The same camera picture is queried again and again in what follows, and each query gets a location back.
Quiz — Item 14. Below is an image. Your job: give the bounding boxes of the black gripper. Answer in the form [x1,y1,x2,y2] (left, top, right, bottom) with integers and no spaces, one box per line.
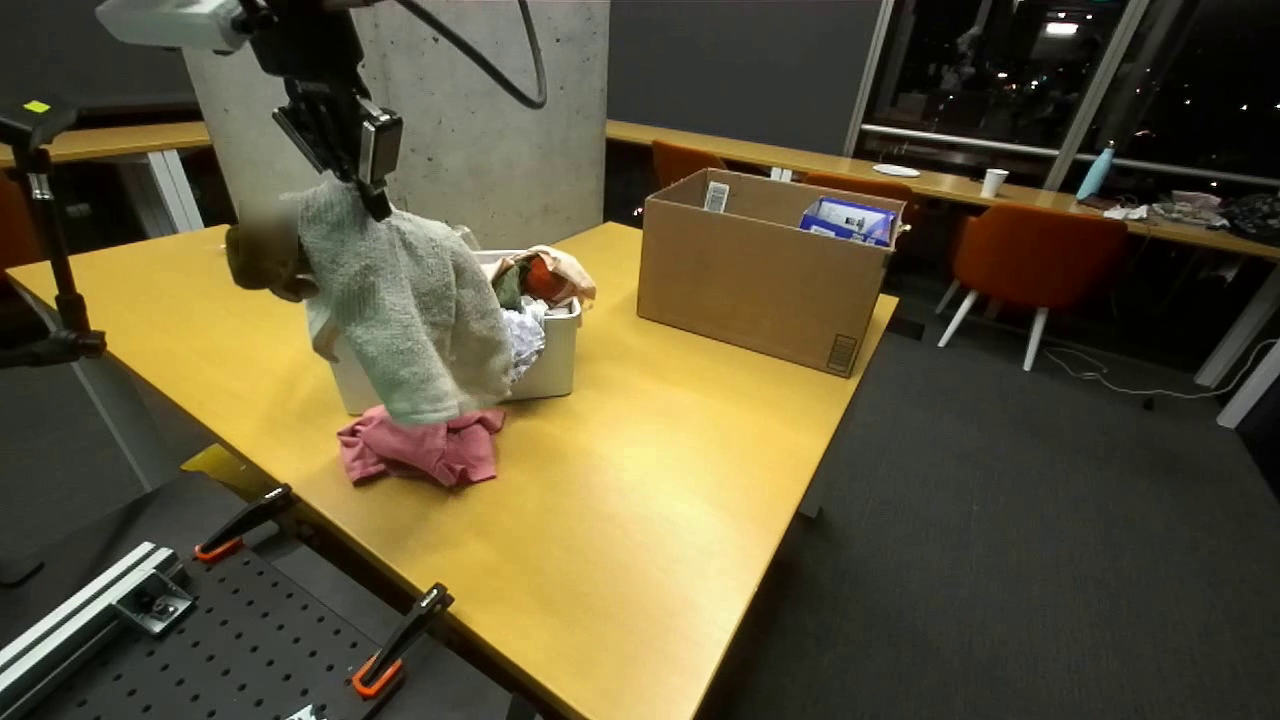
[269,66,402,224]

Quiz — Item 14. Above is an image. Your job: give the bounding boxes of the white terry towel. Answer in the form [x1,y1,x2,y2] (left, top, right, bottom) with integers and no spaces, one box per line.
[277,176,520,434]

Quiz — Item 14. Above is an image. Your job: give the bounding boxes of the brown moose plush toy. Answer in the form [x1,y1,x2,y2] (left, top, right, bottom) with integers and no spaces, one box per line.
[222,216,326,307]

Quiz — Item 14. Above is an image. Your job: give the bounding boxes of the white plastic basket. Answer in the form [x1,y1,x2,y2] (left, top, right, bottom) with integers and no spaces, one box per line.
[326,243,589,420]

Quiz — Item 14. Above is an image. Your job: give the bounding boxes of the concrete pillar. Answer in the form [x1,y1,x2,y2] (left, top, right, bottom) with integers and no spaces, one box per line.
[166,0,616,274]

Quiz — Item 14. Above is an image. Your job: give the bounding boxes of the lavender patterned cloth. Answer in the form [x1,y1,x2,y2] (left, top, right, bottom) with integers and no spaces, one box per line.
[495,305,552,388]

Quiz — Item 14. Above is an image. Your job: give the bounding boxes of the pink cloth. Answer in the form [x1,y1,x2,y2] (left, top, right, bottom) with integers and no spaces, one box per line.
[334,404,513,496]

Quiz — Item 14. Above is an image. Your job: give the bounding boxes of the orange chair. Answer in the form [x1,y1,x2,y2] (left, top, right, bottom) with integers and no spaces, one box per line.
[649,136,731,191]
[931,201,1133,375]

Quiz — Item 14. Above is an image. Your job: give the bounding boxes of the orange black spring clamp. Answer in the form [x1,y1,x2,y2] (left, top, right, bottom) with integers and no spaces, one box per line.
[345,581,461,706]
[187,481,301,570]

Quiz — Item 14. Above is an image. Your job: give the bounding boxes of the cardboard box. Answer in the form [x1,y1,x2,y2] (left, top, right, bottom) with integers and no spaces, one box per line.
[634,165,907,382]

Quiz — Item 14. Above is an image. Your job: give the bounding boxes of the black perforated board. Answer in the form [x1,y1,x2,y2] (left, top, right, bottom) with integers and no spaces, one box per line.
[0,471,539,720]

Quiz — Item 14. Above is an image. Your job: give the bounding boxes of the blue carton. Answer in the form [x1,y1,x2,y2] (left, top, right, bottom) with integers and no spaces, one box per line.
[797,191,905,257]

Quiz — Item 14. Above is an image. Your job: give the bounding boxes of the long wooden desk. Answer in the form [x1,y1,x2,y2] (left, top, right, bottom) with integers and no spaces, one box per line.
[599,118,1280,266]

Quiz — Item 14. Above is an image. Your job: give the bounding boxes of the blue bottle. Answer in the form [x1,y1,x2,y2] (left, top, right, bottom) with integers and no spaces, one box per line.
[1072,136,1124,209]

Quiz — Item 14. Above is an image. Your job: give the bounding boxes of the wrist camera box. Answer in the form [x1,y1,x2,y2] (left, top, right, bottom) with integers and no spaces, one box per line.
[353,101,407,191]

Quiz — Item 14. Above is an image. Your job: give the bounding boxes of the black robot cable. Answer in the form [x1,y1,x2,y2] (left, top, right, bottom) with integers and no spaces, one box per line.
[398,0,552,118]

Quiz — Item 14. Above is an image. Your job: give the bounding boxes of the black camera tripod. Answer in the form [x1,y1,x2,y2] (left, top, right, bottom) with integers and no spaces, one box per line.
[0,93,114,374]

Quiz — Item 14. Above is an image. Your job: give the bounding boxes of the aluminium rail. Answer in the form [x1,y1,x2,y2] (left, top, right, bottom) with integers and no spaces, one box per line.
[0,538,199,720]

